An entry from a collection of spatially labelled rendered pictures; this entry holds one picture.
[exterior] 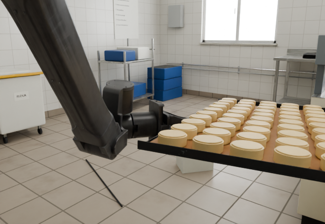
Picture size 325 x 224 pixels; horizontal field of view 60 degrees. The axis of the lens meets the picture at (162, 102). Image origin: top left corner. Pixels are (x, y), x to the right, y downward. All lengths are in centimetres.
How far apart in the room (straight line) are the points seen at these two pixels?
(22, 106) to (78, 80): 315
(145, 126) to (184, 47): 522
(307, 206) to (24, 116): 292
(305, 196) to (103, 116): 168
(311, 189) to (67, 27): 180
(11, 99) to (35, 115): 34
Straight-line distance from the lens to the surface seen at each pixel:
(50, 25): 35
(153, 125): 61
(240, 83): 529
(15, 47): 420
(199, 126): 57
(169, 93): 527
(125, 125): 59
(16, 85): 349
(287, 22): 501
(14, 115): 354
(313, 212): 206
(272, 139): 58
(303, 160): 44
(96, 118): 47
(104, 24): 504
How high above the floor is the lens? 118
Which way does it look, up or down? 13 degrees down
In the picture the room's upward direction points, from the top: straight up
